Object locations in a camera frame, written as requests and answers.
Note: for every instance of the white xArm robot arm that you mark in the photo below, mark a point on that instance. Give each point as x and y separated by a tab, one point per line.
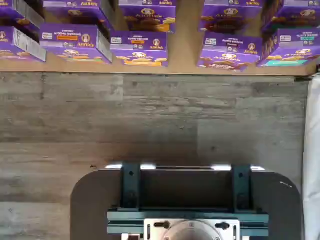
192	233

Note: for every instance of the purple Annie's box orange band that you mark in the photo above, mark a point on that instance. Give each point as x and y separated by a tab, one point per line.
147	15
140	47

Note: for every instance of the purple Annie's box brown band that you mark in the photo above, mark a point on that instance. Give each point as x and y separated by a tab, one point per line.
227	50
230	15

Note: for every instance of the purple Annie's box green band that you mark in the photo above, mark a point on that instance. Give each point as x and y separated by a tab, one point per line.
75	10
75	42

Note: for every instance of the purple Annie's box teal band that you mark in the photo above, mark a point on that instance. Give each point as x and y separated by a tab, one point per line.
290	47
297	15

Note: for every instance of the purple Annie's snack box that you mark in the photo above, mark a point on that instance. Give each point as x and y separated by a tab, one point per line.
10	10
15	42

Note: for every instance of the short teal aluminium bar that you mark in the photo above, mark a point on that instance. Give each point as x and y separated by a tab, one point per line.
241	185
130	185

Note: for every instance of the long teal aluminium beam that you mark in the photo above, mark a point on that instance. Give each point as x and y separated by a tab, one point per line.
125	220

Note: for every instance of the silver mounting plate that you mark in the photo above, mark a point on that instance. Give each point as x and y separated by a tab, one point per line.
152	232

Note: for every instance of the pale fabric curtain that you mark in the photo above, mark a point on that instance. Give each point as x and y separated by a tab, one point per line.
313	150

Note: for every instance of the dark rounded base plate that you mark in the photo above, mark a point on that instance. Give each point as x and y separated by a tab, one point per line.
90	200

